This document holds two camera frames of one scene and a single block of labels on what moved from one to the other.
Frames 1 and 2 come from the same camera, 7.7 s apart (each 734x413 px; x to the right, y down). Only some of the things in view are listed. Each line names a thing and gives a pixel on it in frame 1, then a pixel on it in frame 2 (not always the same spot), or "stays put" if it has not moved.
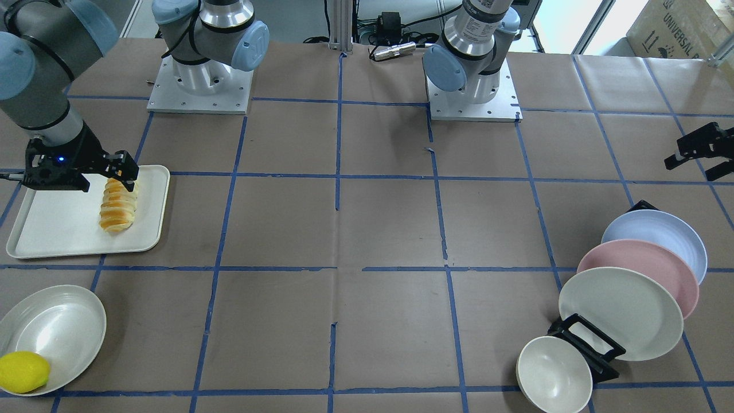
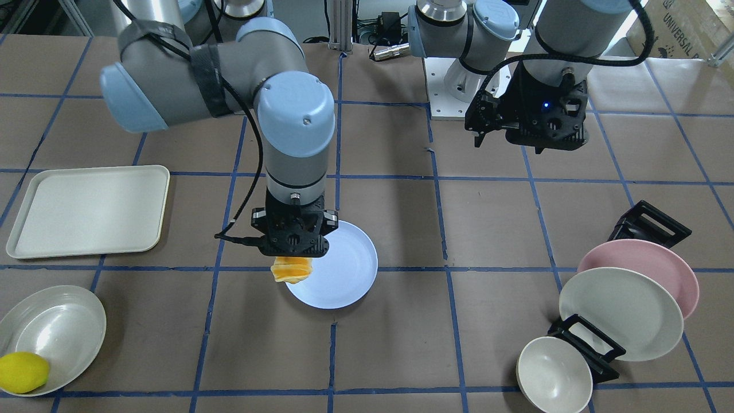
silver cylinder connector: [396, 50] stays put
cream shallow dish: [65, 324] stays put
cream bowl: [553, 376] stays put
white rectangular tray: [60, 222] stays put
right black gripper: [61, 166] -> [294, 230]
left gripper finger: [710, 141] -> [536, 115]
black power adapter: [389, 28] stays put
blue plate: [664, 229] -> [343, 277]
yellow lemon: [23, 371] stays put
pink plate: [667, 266] stays put
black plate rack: [596, 350] stays put
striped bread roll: [118, 206] -> [291, 269]
